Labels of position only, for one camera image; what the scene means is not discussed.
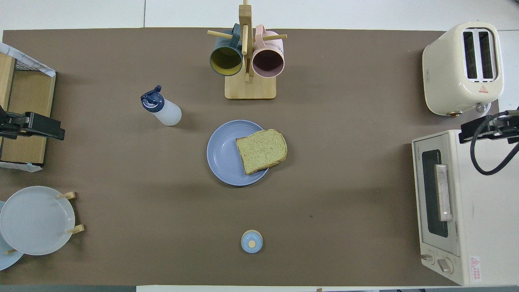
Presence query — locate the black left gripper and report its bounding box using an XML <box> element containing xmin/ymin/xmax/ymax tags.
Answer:
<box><xmin>0</xmin><ymin>105</ymin><xmax>66</xmax><ymax>141</ymax></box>

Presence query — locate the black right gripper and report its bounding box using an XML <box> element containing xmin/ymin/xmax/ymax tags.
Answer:
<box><xmin>459</xmin><ymin>114</ymin><xmax>519</xmax><ymax>145</ymax></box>

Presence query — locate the clear bottle with navy cap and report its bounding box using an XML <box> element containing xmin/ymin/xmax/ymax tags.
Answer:
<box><xmin>141</xmin><ymin>85</ymin><xmax>182</xmax><ymax>127</ymax></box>

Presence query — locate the slice of toast bread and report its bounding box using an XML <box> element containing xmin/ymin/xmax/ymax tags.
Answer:
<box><xmin>236</xmin><ymin>129</ymin><xmax>288</xmax><ymax>176</ymax></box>

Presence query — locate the wooden plate rack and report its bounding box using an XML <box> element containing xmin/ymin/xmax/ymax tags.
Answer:
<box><xmin>5</xmin><ymin>191</ymin><xmax>86</xmax><ymax>255</ymax></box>

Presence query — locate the grey plate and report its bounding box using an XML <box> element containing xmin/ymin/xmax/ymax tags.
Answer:
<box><xmin>0</xmin><ymin>186</ymin><xmax>76</xmax><ymax>256</ymax></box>

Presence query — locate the light blue plate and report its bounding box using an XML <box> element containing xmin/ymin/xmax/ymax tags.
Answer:
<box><xmin>0</xmin><ymin>201</ymin><xmax>25</xmax><ymax>271</ymax></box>

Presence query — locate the blue round plate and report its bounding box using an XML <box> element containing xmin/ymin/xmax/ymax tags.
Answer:
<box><xmin>206</xmin><ymin>120</ymin><xmax>272</xmax><ymax>187</ymax></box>

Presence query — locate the wooden shelf box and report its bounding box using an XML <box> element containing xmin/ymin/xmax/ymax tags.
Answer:
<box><xmin>0</xmin><ymin>53</ymin><xmax>56</xmax><ymax>165</ymax></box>

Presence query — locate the white checked cloth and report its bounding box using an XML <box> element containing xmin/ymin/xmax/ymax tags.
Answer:
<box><xmin>0</xmin><ymin>42</ymin><xmax>56</xmax><ymax>173</ymax></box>

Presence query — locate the cream two-slot toaster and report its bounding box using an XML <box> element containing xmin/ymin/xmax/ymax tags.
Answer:
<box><xmin>422</xmin><ymin>21</ymin><xmax>505</xmax><ymax>118</ymax></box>

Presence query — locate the white toaster oven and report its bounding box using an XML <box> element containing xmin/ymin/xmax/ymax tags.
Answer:
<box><xmin>411</xmin><ymin>129</ymin><xmax>519</xmax><ymax>286</ymax></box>

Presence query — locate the brown table mat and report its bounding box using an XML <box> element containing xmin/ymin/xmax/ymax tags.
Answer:
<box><xmin>0</xmin><ymin>27</ymin><xmax>500</xmax><ymax>287</ymax></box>

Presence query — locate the dark teal mug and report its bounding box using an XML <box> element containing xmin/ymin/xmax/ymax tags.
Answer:
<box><xmin>209</xmin><ymin>23</ymin><xmax>244</xmax><ymax>77</ymax></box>

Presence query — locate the wooden mug tree stand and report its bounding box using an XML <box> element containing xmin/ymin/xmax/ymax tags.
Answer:
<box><xmin>207</xmin><ymin>0</ymin><xmax>287</xmax><ymax>100</ymax></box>

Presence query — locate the pink mug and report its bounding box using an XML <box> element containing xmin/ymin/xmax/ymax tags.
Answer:
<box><xmin>251</xmin><ymin>24</ymin><xmax>285</xmax><ymax>79</ymax></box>

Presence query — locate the small blue bell wooden knob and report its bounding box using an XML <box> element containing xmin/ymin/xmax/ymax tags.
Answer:
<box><xmin>240</xmin><ymin>230</ymin><xmax>263</xmax><ymax>254</ymax></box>

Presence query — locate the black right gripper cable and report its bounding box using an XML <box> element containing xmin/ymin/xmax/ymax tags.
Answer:
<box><xmin>470</xmin><ymin>110</ymin><xmax>519</xmax><ymax>176</ymax></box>

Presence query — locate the black wire basket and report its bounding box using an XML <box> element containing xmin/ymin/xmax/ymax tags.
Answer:
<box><xmin>12</xmin><ymin>56</ymin><xmax>43</xmax><ymax>73</ymax></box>

